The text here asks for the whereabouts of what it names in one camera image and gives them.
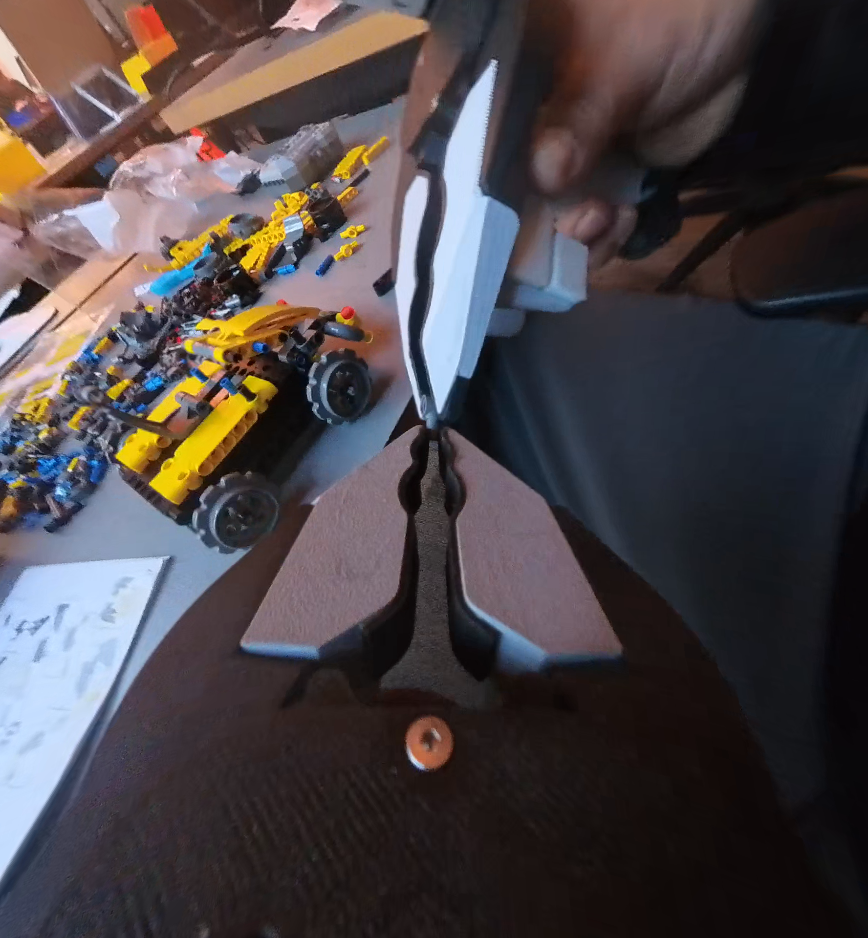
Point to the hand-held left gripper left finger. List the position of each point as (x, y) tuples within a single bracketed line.
[(339, 579)]

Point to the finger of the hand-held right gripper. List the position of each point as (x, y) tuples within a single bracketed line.
[(463, 278), (408, 278)]

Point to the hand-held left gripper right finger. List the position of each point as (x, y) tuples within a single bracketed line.
[(536, 579)]

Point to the light grey brick connector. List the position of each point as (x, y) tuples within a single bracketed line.
[(425, 407)]

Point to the grey desk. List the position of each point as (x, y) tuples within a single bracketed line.
[(75, 542)]

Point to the person's right hand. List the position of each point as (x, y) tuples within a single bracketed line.
[(624, 88)]

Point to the small black brick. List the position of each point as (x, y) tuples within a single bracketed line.
[(383, 283)]

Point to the yellow brick pin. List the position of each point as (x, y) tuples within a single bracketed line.
[(344, 253), (353, 233)]

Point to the blue brick pin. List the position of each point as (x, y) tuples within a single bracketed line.
[(324, 266)]

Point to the grey brick battery box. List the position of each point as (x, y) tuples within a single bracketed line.
[(302, 157)]

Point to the yellow brick toy vehicle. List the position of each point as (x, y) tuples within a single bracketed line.
[(207, 440)]

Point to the wood-edged table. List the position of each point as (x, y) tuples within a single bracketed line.
[(295, 80)]

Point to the paper sheet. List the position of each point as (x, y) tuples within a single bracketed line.
[(306, 11)]

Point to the pile of small brick pieces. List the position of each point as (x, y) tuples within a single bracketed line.
[(111, 366)]

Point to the open instruction booklet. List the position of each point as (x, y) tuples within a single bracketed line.
[(45, 696)]

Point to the orange and yellow bins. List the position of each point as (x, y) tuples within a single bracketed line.
[(148, 51)]

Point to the clear acrylic box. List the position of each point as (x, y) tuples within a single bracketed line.
[(97, 102)]

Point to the brown cardboard tray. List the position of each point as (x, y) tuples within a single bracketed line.
[(1, 264)]

